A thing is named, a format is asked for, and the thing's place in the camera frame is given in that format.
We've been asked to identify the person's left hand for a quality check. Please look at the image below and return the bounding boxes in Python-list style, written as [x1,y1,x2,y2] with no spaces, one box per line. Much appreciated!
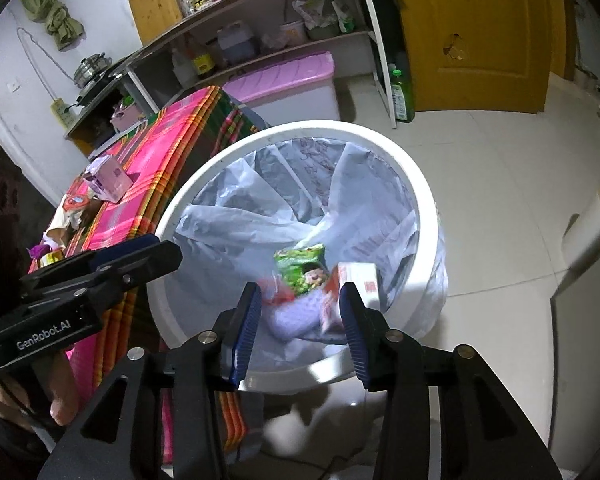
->
[0,347,82,433]

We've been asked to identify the translucent plastic jug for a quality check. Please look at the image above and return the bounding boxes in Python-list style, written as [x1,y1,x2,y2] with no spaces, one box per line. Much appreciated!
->
[216,22,258,63]

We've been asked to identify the white crumpled plastic bags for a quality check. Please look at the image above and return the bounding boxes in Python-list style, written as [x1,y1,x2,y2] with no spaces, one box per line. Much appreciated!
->
[292,0,356,36]

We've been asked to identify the white and red carton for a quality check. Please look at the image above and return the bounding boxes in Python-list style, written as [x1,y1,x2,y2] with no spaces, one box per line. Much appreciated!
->
[321,261,381,333]

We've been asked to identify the green hanging cloth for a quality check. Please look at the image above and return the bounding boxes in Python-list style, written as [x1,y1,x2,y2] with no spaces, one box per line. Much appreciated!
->
[17,0,86,51]

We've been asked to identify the yellow wooden door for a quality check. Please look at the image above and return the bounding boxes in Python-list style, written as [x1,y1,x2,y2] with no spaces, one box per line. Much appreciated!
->
[385,0,566,113]

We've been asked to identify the instant noodle cup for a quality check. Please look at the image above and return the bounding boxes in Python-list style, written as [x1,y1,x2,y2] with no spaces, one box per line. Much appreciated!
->
[280,20,308,46]

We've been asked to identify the yellow oil bottle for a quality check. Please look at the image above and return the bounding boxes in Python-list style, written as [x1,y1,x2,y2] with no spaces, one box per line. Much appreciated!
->
[190,35,216,78]

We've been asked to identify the clear plastic bottle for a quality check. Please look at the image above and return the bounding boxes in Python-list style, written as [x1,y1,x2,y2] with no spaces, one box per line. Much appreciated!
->
[171,47,193,88]

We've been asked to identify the beige crumpled wrapper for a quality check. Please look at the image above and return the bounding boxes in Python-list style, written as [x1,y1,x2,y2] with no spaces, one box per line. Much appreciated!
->
[42,227,71,252]

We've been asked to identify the pink lidded storage box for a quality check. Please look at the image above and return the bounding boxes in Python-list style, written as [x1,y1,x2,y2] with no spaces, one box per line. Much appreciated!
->
[221,51,342,123]

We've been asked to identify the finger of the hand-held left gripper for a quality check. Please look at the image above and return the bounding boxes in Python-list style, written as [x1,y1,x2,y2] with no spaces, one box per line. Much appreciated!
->
[20,233,161,291]
[27,241,184,322]

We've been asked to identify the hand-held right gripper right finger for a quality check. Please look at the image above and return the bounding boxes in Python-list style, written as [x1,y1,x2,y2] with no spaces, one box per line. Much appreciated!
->
[339,282,566,480]

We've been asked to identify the orange and white snack wrapper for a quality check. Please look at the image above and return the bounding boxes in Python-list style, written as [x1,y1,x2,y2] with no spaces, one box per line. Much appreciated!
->
[55,195,102,231]

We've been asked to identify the white paper roll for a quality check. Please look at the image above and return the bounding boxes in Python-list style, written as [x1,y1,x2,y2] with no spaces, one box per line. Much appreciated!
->
[562,185,600,281]

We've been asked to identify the wooden cutting board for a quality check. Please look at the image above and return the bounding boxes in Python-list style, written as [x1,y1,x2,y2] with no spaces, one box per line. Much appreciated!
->
[128,0,183,46]

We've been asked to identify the black induction cooker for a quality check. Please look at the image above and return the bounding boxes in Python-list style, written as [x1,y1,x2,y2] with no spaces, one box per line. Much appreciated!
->
[76,74,126,103]

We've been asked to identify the steel cooking pot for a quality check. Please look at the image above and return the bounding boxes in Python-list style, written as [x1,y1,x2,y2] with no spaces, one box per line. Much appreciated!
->
[73,51,112,86]

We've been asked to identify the green plastic bottle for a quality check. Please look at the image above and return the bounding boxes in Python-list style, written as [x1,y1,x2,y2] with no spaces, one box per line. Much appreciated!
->
[389,67,415,122]

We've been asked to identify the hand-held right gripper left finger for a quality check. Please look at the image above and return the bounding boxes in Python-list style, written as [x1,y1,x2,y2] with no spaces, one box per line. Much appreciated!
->
[37,282,263,480]

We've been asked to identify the yellowed power strip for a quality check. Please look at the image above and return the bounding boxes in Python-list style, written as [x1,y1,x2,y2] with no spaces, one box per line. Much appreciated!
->
[50,99,76,131]

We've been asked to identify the purple and yellow wrapper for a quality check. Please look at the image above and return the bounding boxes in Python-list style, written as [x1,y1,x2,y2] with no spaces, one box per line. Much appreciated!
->
[27,244,66,268]

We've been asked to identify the pink drink carton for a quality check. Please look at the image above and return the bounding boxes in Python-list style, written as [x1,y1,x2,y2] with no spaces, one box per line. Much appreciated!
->
[82,155,133,204]

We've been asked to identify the lavender packet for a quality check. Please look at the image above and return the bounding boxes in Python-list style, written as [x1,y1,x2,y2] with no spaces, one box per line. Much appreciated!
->
[267,287,342,343]

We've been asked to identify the red wrapper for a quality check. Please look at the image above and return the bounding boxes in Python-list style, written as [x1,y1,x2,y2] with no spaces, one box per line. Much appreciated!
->
[257,277,296,308]

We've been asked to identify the translucent white bin liner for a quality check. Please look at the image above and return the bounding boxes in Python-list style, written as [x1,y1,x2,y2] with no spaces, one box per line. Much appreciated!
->
[175,135,448,361]

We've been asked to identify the pink plaid tablecloth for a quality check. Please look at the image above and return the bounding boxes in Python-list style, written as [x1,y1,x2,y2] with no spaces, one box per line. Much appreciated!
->
[27,86,271,466]

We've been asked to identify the green snack packet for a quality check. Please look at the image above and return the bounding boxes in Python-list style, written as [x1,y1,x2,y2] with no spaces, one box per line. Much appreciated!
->
[272,243,328,297]

